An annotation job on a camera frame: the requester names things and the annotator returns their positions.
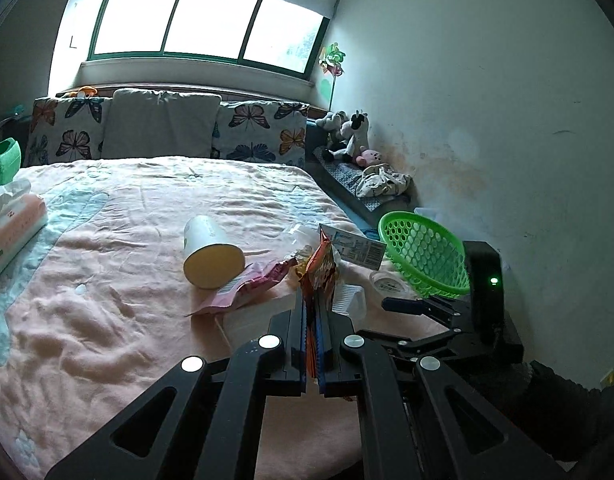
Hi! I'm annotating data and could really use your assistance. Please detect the pink bed blanket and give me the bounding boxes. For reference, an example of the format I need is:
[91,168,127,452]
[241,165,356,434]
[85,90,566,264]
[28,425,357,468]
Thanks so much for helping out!
[0,155,440,480]

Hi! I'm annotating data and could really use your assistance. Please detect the patterned grey cushion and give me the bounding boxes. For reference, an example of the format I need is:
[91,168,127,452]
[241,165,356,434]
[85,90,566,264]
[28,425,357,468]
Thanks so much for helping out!
[313,146,413,211]

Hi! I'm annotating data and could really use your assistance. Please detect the grey pillow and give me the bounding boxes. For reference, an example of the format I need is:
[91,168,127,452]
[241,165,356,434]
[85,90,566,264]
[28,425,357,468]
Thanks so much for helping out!
[101,88,223,161]

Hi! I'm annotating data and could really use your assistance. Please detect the clear plastic tray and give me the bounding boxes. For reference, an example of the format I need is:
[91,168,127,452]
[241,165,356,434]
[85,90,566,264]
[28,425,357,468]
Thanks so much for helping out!
[331,282,368,320]

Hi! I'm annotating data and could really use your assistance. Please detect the pink plush toy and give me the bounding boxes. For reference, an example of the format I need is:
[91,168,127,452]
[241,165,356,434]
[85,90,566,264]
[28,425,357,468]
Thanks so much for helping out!
[354,147,385,168]

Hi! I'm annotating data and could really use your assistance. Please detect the person's right forearm dark sleeve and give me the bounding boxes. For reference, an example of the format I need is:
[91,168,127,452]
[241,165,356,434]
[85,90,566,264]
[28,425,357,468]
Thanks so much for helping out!
[467,359,605,463]

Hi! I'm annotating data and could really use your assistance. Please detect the white blue printed carton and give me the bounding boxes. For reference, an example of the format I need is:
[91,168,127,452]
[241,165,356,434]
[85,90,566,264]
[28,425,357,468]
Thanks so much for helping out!
[318,223,388,269]

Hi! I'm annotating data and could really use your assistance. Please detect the clear plastic bag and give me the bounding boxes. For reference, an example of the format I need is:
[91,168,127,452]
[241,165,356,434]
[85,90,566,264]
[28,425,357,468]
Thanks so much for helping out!
[281,225,322,257]

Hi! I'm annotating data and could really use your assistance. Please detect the green framed window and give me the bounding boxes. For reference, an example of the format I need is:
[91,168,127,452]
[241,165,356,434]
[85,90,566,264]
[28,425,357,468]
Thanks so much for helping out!
[87,0,332,81]

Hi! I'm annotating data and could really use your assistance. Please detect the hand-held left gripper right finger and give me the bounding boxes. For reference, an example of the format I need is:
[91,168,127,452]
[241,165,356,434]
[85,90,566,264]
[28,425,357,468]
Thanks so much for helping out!
[316,300,573,480]

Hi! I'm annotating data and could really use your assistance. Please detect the pink tissue pack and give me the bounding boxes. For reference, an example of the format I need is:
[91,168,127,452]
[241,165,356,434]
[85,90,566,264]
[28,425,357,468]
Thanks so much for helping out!
[0,179,48,276]

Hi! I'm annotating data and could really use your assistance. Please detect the orange snack wrapper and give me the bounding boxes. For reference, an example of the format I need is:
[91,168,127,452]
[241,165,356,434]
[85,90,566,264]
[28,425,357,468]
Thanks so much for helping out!
[298,232,342,376]

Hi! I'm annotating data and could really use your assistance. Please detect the colourful pinwheel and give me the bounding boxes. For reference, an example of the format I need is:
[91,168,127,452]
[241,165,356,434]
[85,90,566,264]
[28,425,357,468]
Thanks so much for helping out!
[317,45,347,107]

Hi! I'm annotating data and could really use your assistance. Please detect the clear round plastic lid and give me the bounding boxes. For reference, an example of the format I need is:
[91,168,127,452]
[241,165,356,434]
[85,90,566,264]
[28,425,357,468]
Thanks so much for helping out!
[369,270,409,297]

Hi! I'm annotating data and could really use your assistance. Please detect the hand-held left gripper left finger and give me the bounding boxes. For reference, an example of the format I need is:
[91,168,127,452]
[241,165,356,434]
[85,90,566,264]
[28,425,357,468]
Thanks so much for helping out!
[44,287,308,480]

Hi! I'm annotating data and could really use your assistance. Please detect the green plastic basket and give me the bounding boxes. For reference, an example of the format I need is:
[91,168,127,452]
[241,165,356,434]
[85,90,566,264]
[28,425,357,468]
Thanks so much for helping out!
[378,210,472,298]

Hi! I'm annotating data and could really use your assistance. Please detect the grey plush toy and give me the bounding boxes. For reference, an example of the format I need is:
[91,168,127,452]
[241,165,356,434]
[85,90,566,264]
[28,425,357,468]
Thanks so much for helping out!
[317,111,349,145]

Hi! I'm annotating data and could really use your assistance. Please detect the dark blue bedsheet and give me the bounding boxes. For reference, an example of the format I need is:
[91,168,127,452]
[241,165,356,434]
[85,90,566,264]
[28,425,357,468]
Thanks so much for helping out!
[305,119,388,238]

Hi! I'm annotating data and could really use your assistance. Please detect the butterfly print pillow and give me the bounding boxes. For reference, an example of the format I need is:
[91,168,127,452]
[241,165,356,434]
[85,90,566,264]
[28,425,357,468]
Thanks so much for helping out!
[24,96,112,167]
[211,101,309,167]

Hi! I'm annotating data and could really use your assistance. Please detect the white paper cup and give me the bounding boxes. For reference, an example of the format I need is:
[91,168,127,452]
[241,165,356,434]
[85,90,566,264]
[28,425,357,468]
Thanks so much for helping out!
[182,215,246,290]

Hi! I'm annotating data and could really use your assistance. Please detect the pink snack wrapper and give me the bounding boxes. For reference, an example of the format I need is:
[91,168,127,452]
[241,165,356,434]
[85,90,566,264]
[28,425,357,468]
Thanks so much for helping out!
[184,259,293,317]

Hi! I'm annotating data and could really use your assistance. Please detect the black white cow plush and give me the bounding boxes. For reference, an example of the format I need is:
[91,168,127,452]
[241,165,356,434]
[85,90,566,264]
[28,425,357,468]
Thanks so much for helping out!
[321,110,370,163]

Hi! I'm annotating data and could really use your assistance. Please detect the printed cream cloth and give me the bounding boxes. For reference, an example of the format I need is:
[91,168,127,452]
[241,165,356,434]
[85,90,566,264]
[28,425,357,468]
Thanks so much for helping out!
[355,165,413,198]

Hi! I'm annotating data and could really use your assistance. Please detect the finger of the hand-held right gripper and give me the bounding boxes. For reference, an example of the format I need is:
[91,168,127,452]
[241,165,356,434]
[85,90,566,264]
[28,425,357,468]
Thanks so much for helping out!
[381,295,471,329]
[357,328,464,359]

